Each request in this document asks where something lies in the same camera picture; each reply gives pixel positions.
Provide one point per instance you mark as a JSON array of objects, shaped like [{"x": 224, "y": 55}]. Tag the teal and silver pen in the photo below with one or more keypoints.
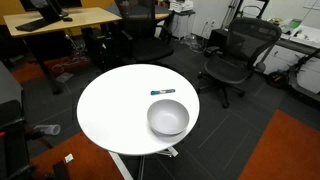
[{"x": 158, "y": 92}]

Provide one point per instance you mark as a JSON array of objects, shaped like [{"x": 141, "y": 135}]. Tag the white bowl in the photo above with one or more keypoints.
[{"x": 168, "y": 117}]

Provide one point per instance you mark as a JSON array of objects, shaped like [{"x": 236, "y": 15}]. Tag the round white table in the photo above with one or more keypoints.
[{"x": 112, "y": 110}]

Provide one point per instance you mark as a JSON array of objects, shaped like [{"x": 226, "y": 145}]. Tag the white printer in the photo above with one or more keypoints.
[{"x": 180, "y": 5}]

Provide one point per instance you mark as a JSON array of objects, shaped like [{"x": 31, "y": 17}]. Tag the black mesh office chair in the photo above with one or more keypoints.
[{"x": 233, "y": 63}]

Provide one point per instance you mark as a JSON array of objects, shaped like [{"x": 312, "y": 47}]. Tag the clear plastic bottle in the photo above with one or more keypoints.
[{"x": 53, "y": 129}]

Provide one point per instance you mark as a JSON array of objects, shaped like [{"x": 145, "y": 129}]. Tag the small white card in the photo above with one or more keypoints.
[{"x": 68, "y": 158}]

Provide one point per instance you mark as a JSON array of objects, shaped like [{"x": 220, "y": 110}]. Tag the black computer mouse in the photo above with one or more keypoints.
[{"x": 67, "y": 19}]

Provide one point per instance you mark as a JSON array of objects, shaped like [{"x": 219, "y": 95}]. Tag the black electric scooter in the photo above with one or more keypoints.
[{"x": 281, "y": 79}]

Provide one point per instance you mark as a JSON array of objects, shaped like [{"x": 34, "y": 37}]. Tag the black keyboard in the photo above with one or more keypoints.
[{"x": 32, "y": 26}]

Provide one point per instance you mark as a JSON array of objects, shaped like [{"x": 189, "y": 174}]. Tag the black monitor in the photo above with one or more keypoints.
[{"x": 50, "y": 10}]

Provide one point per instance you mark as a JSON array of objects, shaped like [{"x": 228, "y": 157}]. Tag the white cabinet counter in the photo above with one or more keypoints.
[{"x": 293, "y": 44}]

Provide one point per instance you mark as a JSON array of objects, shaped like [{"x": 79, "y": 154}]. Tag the black chair at left edge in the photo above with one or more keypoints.
[{"x": 14, "y": 156}]

